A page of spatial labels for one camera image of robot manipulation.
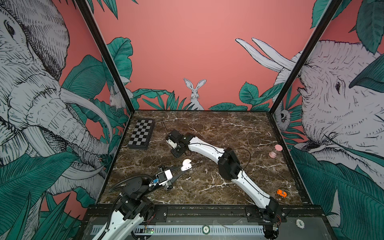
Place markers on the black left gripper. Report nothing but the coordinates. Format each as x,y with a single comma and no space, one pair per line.
171,181

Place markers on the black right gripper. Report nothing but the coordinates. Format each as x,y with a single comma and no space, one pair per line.
173,150

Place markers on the white earbuds charging case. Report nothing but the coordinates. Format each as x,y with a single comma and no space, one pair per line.
186,165

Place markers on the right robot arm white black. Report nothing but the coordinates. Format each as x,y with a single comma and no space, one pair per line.
230,169

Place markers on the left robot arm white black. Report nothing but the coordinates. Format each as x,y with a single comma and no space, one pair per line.
132,207

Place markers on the black white checkerboard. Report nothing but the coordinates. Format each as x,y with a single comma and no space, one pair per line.
141,135

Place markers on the pink hourglass timer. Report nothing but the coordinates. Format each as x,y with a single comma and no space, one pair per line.
273,154

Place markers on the small orange toy car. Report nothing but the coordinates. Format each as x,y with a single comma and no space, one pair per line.
282,193

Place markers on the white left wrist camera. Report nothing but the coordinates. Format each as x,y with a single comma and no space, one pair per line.
161,178

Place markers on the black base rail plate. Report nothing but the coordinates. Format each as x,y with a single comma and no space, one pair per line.
98,214

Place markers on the white slotted cable duct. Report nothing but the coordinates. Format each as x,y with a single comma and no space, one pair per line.
198,230

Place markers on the black metal frame post left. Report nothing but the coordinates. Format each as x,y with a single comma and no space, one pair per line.
102,46

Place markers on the black metal frame post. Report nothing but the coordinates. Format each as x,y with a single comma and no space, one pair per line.
324,21
102,46

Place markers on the black metal frame post right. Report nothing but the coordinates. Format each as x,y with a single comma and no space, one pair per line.
324,21

